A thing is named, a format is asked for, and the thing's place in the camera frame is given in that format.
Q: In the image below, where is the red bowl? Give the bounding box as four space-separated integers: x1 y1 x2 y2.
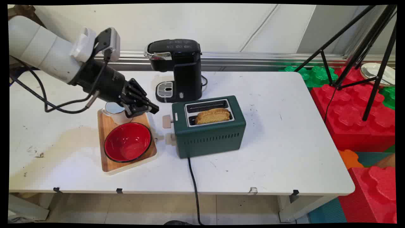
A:
104 122 153 163

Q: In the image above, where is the black tripod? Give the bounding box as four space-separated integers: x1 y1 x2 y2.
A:
294 4 397 121

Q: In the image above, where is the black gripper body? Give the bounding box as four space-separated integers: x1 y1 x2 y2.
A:
68 59 137 107

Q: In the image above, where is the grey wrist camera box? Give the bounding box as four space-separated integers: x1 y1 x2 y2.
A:
94 27 121 62

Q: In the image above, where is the white mug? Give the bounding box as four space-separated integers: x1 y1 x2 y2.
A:
101 102 133 125

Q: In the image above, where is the wooden tray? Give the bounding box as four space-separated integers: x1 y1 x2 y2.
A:
97 109 158 175

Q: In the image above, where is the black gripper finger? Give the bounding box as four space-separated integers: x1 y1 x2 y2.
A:
119 95 152 118
127 78 159 114

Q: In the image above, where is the large red foam block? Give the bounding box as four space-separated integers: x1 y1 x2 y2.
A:
310 66 396 152

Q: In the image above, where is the green foam block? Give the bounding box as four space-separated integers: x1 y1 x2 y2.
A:
278 65 339 88

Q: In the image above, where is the green toaster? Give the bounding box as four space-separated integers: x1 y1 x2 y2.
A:
162 96 246 159

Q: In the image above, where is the silver fork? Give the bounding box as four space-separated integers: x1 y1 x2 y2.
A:
362 66 393 85

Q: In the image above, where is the toast bread slice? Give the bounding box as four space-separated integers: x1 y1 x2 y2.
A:
195 108 231 125

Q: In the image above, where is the orange foam tile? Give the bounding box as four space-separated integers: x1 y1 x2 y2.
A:
338 149 365 170

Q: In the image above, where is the white plate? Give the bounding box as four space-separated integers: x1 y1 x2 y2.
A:
360 62 396 87

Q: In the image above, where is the black coffee machine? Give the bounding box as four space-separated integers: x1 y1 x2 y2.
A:
144 39 203 103

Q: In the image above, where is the black toaster power cord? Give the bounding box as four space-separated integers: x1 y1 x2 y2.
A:
188 157 203 225

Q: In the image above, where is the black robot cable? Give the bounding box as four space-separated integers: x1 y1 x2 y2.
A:
9 47 111 114

